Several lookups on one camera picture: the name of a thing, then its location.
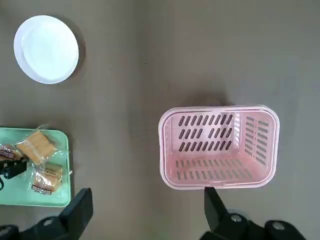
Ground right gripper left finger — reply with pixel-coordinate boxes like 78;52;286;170
0;187;94;240

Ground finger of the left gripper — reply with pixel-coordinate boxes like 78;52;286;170
0;160;28;181

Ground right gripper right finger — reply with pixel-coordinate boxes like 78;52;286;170
199;186;308;240

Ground bread pack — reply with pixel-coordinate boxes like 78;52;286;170
0;142;25;162
15;126;58;166
29;161;73;196

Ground green rectangular tray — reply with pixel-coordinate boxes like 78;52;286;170
0;126;76;208

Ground small pink slotted basket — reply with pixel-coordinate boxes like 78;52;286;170
158;104;281;191

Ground white round plate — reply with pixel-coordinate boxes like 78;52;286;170
13;15;80;85

